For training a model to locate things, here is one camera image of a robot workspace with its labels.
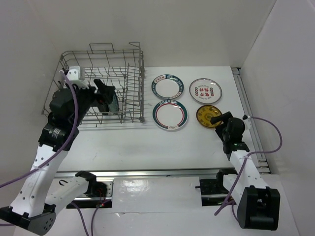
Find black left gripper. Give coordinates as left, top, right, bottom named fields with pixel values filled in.
left=65, top=79, right=115, bottom=125

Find black plate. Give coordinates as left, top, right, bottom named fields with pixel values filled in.
left=97, top=103, right=111, bottom=116

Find blue floral plate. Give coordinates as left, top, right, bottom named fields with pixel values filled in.
left=108, top=92, right=119, bottom=115

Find yellow patterned plate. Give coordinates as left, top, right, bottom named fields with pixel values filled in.
left=196, top=105, right=222, bottom=129

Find green red ring plate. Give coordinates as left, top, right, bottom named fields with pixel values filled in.
left=152, top=100, right=189, bottom=132

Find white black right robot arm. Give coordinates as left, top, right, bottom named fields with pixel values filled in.
left=210, top=112, right=281, bottom=231

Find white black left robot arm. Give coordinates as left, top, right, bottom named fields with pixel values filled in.
left=0, top=79, right=116, bottom=236

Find white plate red characters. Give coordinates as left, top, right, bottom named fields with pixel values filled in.
left=189, top=78, right=222, bottom=104

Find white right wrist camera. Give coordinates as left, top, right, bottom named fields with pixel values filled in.
left=242, top=115, right=252, bottom=130

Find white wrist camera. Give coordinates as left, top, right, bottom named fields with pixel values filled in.
left=242, top=115, right=252, bottom=130
left=59, top=66, right=89, bottom=89

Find grey wire dish rack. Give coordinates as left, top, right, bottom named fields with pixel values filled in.
left=41, top=42, right=145, bottom=128

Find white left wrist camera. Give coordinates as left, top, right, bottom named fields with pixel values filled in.
left=59, top=66, right=89, bottom=89

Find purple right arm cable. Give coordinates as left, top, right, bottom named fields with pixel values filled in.
left=214, top=117, right=283, bottom=217

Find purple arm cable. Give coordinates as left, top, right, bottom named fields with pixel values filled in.
left=214, top=117, right=283, bottom=217
left=0, top=71, right=81, bottom=189

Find aluminium table rail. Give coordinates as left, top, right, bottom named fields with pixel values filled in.
left=231, top=67, right=271, bottom=175

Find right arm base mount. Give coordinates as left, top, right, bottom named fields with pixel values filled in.
left=195, top=169, right=237, bottom=207

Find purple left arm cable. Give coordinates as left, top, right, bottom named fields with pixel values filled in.
left=0, top=71, right=81, bottom=189

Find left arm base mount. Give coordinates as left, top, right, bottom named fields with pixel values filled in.
left=72, top=178, right=114, bottom=209

